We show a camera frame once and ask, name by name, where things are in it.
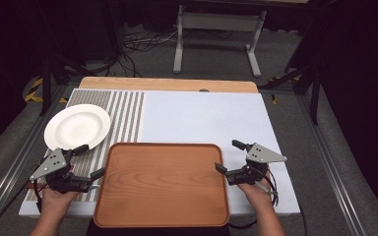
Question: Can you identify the yellow black hazard tape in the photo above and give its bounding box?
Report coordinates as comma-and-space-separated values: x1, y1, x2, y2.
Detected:
24, 76, 69, 104

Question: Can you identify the white table mat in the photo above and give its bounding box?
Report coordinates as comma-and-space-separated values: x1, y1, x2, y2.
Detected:
18, 88, 301, 218

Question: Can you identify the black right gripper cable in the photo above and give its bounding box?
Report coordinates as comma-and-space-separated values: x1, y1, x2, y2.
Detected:
227, 166, 309, 236

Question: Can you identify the brown wooden tray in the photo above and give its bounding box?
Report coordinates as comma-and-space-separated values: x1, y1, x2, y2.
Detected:
93, 142, 231, 229

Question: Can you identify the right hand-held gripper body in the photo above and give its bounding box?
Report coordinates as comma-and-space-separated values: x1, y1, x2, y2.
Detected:
225, 143, 288, 187

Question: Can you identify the person's left hand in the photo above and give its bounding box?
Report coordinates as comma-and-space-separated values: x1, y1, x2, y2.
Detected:
40, 187, 80, 215

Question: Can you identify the white round plate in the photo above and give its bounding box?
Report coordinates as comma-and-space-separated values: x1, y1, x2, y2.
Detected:
43, 103, 112, 152

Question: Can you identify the white metal stand frame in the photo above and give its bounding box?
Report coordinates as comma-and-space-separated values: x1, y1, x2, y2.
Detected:
172, 4, 268, 79

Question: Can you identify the striped grey white placemat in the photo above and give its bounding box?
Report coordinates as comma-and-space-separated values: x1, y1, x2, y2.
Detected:
25, 88, 146, 203

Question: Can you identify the light wooden table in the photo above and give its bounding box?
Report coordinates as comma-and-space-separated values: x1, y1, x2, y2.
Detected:
78, 76, 260, 94

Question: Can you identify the person's right hand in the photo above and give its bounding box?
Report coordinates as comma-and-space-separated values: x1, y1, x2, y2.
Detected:
237, 169, 278, 210

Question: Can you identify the black metal stand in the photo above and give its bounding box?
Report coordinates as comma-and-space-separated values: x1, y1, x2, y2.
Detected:
38, 53, 95, 117
259, 63, 323, 126

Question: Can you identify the bundle of floor cables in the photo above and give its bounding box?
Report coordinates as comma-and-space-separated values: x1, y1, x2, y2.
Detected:
111, 29, 179, 79

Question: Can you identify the aluminium floor rail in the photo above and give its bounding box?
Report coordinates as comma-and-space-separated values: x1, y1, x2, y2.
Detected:
294, 93, 369, 236
0, 85, 74, 236

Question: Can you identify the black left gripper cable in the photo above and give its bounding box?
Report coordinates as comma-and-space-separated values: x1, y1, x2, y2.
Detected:
31, 178, 47, 213

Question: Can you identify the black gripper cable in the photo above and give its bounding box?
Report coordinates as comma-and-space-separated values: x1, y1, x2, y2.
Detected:
227, 166, 309, 236
31, 178, 47, 213

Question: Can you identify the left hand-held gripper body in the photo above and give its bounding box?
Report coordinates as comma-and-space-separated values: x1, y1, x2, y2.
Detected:
29, 147, 94, 195

